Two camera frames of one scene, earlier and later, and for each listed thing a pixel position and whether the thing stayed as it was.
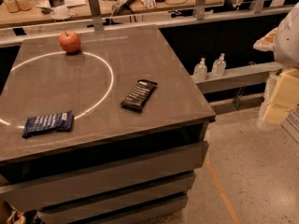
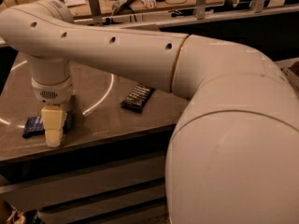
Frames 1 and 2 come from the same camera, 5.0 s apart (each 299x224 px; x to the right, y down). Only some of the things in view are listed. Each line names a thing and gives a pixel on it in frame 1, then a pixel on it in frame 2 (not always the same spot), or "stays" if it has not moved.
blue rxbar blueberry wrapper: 48,123 stays
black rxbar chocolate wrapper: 139,95 stays
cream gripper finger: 267,101 to 53,137
